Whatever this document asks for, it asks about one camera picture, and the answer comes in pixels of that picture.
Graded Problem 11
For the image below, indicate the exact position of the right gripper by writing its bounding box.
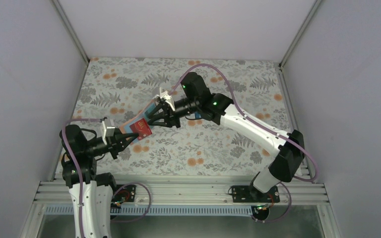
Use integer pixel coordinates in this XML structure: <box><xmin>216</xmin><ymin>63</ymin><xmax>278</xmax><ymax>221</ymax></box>
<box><xmin>148</xmin><ymin>97</ymin><xmax>199</xmax><ymax>127</ymax></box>

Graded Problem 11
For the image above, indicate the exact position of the red credit card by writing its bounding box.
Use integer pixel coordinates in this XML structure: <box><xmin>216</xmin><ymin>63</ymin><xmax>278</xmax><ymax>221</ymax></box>
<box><xmin>129</xmin><ymin>118</ymin><xmax>152</xmax><ymax>140</ymax></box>

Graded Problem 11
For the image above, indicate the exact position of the blue credit card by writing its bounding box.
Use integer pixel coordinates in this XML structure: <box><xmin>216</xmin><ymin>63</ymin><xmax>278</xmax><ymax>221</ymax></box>
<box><xmin>194</xmin><ymin>112</ymin><xmax>201</xmax><ymax>119</ymax></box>

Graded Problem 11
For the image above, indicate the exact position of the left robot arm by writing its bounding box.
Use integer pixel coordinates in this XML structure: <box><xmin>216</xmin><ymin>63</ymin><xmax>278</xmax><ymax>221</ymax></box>
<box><xmin>60</xmin><ymin>124</ymin><xmax>139</xmax><ymax>238</ymax></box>

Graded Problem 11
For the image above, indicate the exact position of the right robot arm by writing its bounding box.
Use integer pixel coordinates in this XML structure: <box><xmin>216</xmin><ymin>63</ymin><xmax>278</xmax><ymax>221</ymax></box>
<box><xmin>146</xmin><ymin>72</ymin><xmax>305</xmax><ymax>202</ymax></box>

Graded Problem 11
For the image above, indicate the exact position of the floral table mat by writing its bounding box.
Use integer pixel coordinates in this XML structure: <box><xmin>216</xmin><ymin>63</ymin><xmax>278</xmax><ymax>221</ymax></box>
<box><xmin>73</xmin><ymin>58</ymin><xmax>291</xmax><ymax>176</ymax></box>

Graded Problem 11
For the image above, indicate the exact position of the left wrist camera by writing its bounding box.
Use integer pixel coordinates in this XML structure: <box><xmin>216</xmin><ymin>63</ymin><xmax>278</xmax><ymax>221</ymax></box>
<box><xmin>101</xmin><ymin>117</ymin><xmax>116</xmax><ymax>145</ymax></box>

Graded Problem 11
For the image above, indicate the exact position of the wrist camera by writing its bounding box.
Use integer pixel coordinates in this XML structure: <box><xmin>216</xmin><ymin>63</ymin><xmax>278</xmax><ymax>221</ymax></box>
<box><xmin>152</xmin><ymin>87</ymin><xmax>176</xmax><ymax>111</ymax></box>
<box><xmin>101</xmin><ymin>117</ymin><xmax>116</xmax><ymax>145</ymax></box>

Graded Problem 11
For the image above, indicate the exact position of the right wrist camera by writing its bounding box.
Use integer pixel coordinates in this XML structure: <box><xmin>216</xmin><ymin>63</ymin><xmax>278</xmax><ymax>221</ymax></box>
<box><xmin>152</xmin><ymin>87</ymin><xmax>176</xmax><ymax>111</ymax></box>

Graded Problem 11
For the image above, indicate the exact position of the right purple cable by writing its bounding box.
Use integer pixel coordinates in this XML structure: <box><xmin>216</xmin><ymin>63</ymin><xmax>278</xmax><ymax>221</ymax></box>
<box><xmin>171</xmin><ymin>63</ymin><xmax>319</xmax><ymax>224</ymax></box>

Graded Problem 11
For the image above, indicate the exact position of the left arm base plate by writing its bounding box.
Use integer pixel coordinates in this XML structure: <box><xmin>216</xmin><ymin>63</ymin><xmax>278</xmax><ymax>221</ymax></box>
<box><xmin>110</xmin><ymin>185</ymin><xmax>136</xmax><ymax>207</ymax></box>

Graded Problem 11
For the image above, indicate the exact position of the aluminium rail frame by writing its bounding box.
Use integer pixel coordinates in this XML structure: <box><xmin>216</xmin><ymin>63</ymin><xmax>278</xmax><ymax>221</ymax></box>
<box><xmin>33</xmin><ymin>175</ymin><xmax>329</xmax><ymax>205</ymax></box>

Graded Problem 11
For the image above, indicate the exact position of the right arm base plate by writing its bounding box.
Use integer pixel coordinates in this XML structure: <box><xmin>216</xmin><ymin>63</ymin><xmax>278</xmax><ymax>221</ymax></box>
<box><xmin>227</xmin><ymin>185</ymin><xmax>280</xmax><ymax>203</ymax></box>

